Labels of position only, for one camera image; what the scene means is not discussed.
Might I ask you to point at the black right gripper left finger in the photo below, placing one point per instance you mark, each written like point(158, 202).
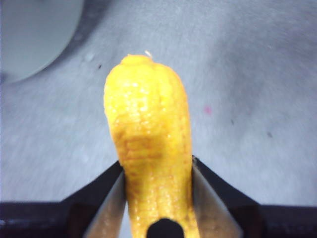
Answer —
point(74, 218)

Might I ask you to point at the pale green electric pot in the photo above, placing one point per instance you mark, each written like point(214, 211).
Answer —
point(29, 32)

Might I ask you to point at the yellow corn cob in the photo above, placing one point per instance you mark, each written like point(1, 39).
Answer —
point(148, 119)

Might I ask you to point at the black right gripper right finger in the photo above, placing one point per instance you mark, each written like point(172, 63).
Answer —
point(235, 218)

